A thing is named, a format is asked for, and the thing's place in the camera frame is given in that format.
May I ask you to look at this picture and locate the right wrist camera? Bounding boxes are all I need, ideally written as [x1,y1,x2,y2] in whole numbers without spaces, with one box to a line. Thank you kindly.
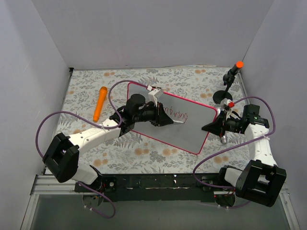
[220,98,235,112]

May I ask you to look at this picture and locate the black microphone stand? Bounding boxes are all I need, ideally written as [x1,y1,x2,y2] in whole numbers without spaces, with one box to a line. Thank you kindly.
[213,72,235,104]

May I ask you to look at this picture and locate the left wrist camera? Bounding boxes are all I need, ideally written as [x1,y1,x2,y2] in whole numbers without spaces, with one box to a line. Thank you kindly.
[146,85,164,107]

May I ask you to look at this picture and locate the pink framed whiteboard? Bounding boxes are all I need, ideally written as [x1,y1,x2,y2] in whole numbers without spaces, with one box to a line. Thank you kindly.
[133,92,218,155]

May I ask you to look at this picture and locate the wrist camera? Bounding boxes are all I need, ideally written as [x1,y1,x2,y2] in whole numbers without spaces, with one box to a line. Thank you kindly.
[146,85,164,107]
[220,98,235,112]

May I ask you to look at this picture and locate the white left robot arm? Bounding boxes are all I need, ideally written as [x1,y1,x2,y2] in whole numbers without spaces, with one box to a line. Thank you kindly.
[43,94,174,192]

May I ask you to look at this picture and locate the silver microphone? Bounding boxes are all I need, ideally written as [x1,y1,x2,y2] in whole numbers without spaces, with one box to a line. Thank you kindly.
[214,104,228,145]

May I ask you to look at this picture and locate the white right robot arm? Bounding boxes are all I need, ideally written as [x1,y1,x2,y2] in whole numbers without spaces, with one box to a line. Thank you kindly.
[201,104,286,207]

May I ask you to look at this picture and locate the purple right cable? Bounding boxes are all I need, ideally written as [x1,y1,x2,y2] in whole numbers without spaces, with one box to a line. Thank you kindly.
[191,96,278,209]

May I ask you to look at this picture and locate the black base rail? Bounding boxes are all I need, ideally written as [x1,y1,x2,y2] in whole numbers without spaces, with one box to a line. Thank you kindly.
[89,173,235,205]

